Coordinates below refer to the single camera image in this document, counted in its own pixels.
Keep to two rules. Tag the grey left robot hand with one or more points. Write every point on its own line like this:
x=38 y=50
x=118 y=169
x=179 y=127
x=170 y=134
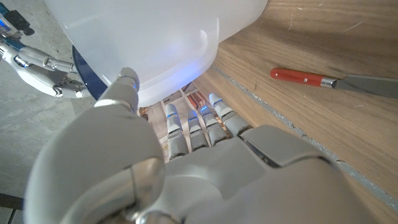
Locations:
x=248 y=180

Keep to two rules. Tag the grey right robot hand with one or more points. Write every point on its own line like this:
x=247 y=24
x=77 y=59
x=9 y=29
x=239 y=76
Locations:
x=37 y=77

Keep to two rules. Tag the dark blue pitcher lid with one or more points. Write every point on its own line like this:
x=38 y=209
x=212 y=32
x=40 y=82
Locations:
x=88 y=81

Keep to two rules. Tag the translucent plastic pitcher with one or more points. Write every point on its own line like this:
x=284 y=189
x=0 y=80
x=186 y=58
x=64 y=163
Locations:
x=155 y=37

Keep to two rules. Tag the printed bookshelf backdrop cloth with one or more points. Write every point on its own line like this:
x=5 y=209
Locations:
x=155 y=124

